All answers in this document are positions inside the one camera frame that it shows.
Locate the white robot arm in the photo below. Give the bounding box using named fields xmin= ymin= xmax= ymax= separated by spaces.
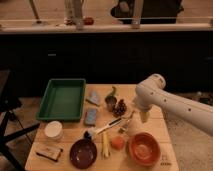
xmin=135 ymin=74 xmax=213 ymax=136

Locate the green plastic tray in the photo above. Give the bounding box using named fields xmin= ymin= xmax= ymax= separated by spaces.
xmin=36 ymin=78 xmax=86 ymax=122

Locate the brown pine cone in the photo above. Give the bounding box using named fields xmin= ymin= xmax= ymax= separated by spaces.
xmin=113 ymin=99 xmax=127 ymax=117

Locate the small metal fork brush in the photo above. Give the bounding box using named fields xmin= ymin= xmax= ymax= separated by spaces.
xmin=118 ymin=111 xmax=135 ymax=134

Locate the orange clay bowl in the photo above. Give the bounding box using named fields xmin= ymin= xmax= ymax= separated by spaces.
xmin=128 ymin=132 xmax=161 ymax=167

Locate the grey metal cup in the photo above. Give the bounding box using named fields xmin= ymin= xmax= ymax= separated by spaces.
xmin=105 ymin=96 xmax=117 ymax=112

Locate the orange round fruit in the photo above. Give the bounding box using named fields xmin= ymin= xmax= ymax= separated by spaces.
xmin=111 ymin=136 xmax=125 ymax=150

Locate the blue rectangular sponge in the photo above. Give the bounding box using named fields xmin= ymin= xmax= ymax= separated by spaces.
xmin=84 ymin=108 xmax=97 ymax=126

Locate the black white dish brush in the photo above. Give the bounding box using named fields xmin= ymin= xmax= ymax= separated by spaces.
xmin=83 ymin=118 xmax=122 ymax=139

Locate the white round container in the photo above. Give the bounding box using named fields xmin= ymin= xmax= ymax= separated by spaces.
xmin=44 ymin=121 xmax=63 ymax=140

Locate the wooden block eraser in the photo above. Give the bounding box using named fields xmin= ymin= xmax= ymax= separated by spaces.
xmin=35 ymin=144 xmax=63 ymax=162

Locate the dark bag on counter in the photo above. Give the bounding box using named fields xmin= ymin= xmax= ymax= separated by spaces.
xmin=110 ymin=0 xmax=183 ymax=24

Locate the red object on counter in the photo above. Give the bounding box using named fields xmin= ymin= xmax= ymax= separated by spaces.
xmin=83 ymin=17 xmax=94 ymax=25

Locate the black office chair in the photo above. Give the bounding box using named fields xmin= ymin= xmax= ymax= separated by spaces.
xmin=0 ymin=70 xmax=39 ymax=171

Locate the wooden stick stand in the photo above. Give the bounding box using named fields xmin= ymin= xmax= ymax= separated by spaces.
xmin=28 ymin=0 xmax=44 ymax=25

